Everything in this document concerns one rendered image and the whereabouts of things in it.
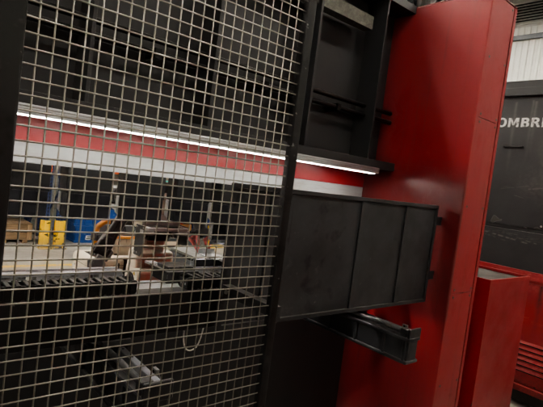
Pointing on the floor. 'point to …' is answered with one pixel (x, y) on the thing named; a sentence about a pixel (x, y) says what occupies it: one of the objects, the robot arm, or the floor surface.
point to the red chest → (493, 338)
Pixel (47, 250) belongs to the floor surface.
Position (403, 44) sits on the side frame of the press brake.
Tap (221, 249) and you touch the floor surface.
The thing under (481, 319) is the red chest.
